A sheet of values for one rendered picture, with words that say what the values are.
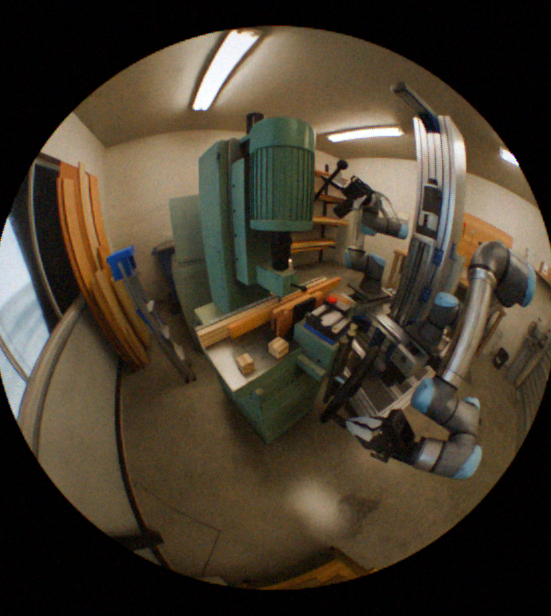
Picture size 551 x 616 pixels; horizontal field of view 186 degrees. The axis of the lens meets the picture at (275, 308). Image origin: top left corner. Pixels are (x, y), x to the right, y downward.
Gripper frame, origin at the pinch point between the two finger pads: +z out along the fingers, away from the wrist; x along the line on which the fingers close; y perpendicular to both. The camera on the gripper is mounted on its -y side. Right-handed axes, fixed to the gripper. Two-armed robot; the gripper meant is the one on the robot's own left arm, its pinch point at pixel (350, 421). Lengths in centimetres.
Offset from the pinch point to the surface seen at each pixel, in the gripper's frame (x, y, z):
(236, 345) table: -8.7, -23.4, 28.4
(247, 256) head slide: 6, -46, 30
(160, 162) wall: 8, -251, 181
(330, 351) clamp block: 6.2, -16.8, 7.9
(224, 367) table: -15.4, -21.4, 23.6
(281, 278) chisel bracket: 9.1, -36.4, 21.2
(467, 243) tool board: 329, 2, -77
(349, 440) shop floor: 25, 83, 27
